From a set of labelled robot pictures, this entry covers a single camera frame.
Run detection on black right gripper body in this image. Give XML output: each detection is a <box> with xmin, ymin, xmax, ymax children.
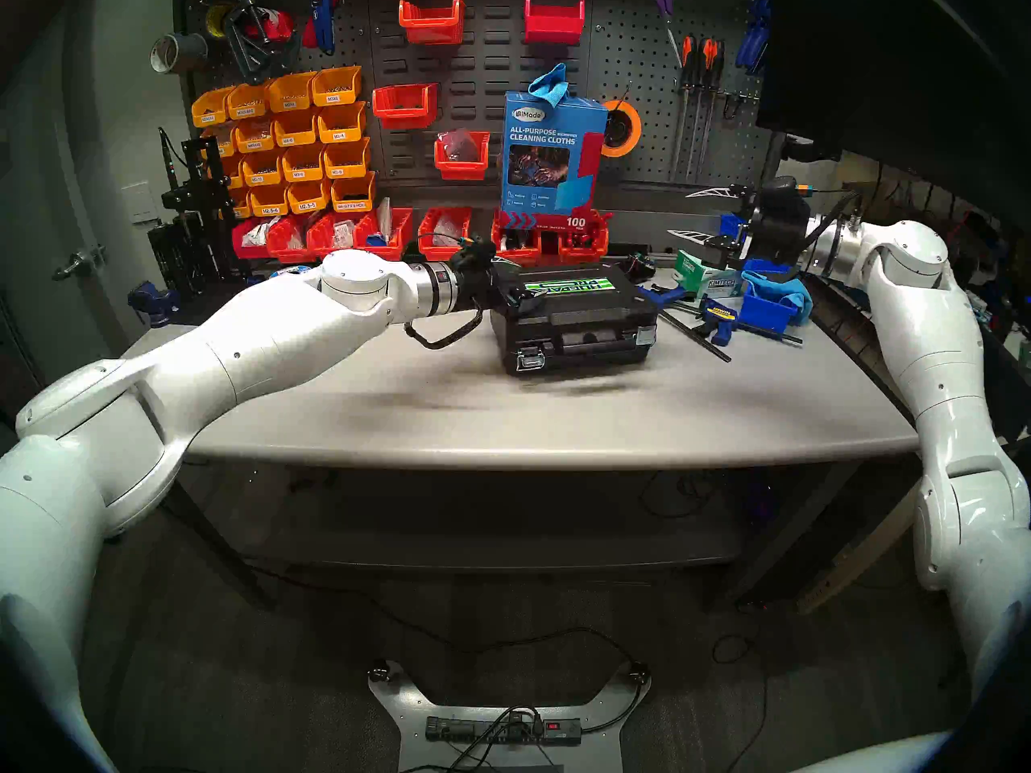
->
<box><xmin>737</xmin><ymin>185</ymin><xmax>814</xmax><ymax>265</ymax></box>

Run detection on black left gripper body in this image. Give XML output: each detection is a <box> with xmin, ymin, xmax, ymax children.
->
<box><xmin>458</xmin><ymin>266</ymin><xmax>524</xmax><ymax>312</ymax></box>

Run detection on black plastic tool box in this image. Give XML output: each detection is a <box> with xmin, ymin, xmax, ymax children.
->
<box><xmin>490</xmin><ymin>260</ymin><xmax>660</xmax><ymax>375</ymax></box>

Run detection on white green tissue box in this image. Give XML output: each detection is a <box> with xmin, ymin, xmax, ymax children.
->
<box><xmin>673</xmin><ymin>248</ymin><xmax>743</xmax><ymax>297</ymax></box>

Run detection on blue cleaning cloths box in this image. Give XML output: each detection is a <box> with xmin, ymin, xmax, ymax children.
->
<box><xmin>501</xmin><ymin>91</ymin><xmax>609</xmax><ymax>234</ymax></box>

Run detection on blue cloth in dispenser box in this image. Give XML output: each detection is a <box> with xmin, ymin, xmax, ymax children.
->
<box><xmin>528</xmin><ymin>63</ymin><xmax>569</xmax><ymax>108</ymax></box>

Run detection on black metal tool stand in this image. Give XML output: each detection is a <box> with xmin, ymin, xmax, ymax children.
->
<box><xmin>147</xmin><ymin>131</ymin><xmax>242</xmax><ymax>297</ymax></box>

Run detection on large blue plastic bin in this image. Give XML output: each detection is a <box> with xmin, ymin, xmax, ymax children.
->
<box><xmin>718</xmin><ymin>214</ymin><xmax>798</xmax><ymax>277</ymax></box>

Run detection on red parts bin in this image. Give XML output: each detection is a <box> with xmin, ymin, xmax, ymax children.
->
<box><xmin>417</xmin><ymin>208</ymin><xmax>474</xmax><ymax>262</ymax></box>
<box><xmin>232</xmin><ymin>218</ymin><xmax>275</xmax><ymax>261</ymax></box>
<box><xmin>558</xmin><ymin>212</ymin><xmax>613</xmax><ymax>263</ymax></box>
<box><xmin>306</xmin><ymin>212</ymin><xmax>362</xmax><ymax>262</ymax></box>
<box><xmin>266</xmin><ymin>216</ymin><xmax>317</xmax><ymax>263</ymax></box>
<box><xmin>354</xmin><ymin>208</ymin><xmax>414</xmax><ymax>262</ymax></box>
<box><xmin>491</xmin><ymin>216</ymin><xmax>544</xmax><ymax>265</ymax></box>

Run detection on blue microfiber cloth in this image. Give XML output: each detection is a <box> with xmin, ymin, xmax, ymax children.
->
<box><xmin>741</xmin><ymin>271</ymin><xmax>814</xmax><ymax>325</ymax></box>

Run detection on small blue plastic bin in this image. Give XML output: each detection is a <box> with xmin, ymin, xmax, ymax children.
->
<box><xmin>737</xmin><ymin>279</ymin><xmax>798</xmax><ymax>335</ymax></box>

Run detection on blue yellow bar clamp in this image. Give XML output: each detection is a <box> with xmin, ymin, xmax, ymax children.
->
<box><xmin>697</xmin><ymin>296</ymin><xmax>805</xmax><ymax>347</ymax></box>

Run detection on orange tape reel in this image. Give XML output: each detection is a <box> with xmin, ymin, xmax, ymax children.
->
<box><xmin>602</xmin><ymin>99</ymin><xmax>644</xmax><ymax>159</ymax></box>

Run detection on orange plastic bin with bag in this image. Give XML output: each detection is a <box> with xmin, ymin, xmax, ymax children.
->
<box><xmin>435</xmin><ymin>131</ymin><xmax>491</xmax><ymax>181</ymax></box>

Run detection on orange black screwdriver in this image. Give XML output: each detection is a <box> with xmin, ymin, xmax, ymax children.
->
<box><xmin>689</xmin><ymin>39</ymin><xmax>711</xmax><ymax>180</ymax></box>
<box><xmin>670</xmin><ymin>35</ymin><xmax>696</xmax><ymax>183</ymax></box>
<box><xmin>699</xmin><ymin>39</ymin><xmax>724</xmax><ymax>176</ymax></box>

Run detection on grey pegboard panel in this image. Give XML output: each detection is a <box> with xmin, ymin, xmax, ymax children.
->
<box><xmin>592</xmin><ymin>0</ymin><xmax>786</xmax><ymax>192</ymax></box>

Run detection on black monitor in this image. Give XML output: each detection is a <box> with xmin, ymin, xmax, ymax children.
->
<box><xmin>756</xmin><ymin>0</ymin><xmax>1031</xmax><ymax>225</ymax></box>

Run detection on red plastic bin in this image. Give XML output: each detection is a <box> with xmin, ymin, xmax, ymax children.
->
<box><xmin>524</xmin><ymin>0</ymin><xmax>586</xmax><ymax>46</ymax></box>

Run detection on grey workbench lower shelf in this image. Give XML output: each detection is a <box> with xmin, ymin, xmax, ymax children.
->
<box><xmin>185</xmin><ymin>465</ymin><xmax>806</xmax><ymax>587</ymax></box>

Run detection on yellow storage bins rack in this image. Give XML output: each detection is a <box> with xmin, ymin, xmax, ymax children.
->
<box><xmin>173</xmin><ymin>0</ymin><xmax>375</xmax><ymax>217</ymax></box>

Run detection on beige side desk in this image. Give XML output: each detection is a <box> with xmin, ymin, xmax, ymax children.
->
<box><xmin>793</xmin><ymin>147</ymin><xmax>1031</xmax><ymax>615</ymax></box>

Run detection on small blue vise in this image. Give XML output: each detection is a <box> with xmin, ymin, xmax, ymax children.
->
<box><xmin>127</xmin><ymin>280</ymin><xmax>180</xmax><ymax>328</ymax></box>

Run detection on grey gear puller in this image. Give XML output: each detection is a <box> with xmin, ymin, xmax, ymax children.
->
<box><xmin>222</xmin><ymin>0</ymin><xmax>303</xmax><ymax>86</ymax></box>

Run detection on grey pipe piece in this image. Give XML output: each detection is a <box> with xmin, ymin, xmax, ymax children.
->
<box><xmin>151</xmin><ymin>32</ymin><xmax>209</xmax><ymax>76</ymax></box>

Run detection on black power strip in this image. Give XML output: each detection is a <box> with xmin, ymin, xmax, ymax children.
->
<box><xmin>425</xmin><ymin>717</ymin><xmax>582</xmax><ymax>748</ymax></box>

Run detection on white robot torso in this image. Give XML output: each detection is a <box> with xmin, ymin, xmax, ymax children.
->
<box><xmin>793</xmin><ymin>731</ymin><xmax>955</xmax><ymax>773</ymax></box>

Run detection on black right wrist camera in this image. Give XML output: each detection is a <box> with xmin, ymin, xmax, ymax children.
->
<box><xmin>759</xmin><ymin>176</ymin><xmax>816</xmax><ymax>210</ymax></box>

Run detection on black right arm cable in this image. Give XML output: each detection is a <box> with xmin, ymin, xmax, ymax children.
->
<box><xmin>809</xmin><ymin>192</ymin><xmax>863</xmax><ymax>257</ymax></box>

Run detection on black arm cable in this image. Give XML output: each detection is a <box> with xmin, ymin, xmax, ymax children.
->
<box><xmin>809</xmin><ymin>192</ymin><xmax>863</xmax><ymax>257</ymax></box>
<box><xmin>403</xmin><ymin>308</ymin><xmax>484</xmax><ymax>351</ymax></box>

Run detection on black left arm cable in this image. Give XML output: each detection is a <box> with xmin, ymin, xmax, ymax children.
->
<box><xmin>403</xmin><ymin>308</ymin><xmax>484</xmax><ymax>351</ymax></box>

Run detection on blue handled pliers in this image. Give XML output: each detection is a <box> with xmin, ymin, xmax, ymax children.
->
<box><xmin>737</xmin><ymin>0</ymin><xmax>772</xmax><ymax>76</ymax></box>

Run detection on purple handled scissors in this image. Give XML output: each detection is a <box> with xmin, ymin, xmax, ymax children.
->
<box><xmin>642</xmin><ymin>0</ymin><xmax>684</xmax><ymax>65</ymax></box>

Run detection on large red wall bins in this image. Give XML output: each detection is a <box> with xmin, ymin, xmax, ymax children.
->
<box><xmin>366</xmin><ymin>0</ymin><xmax>597</xmax><ymax>186</ymax></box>

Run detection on silver door handle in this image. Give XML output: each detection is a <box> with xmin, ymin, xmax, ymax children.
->
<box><xmin>52</xmin><ymin>244</ymin><xmax>107</xmax><ymax>283</ymax></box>

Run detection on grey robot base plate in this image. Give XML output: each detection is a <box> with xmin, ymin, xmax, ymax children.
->
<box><xmin>369</xmin><ymin>660</ymin><xmax>652</xmax><ymax>773</ymax></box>

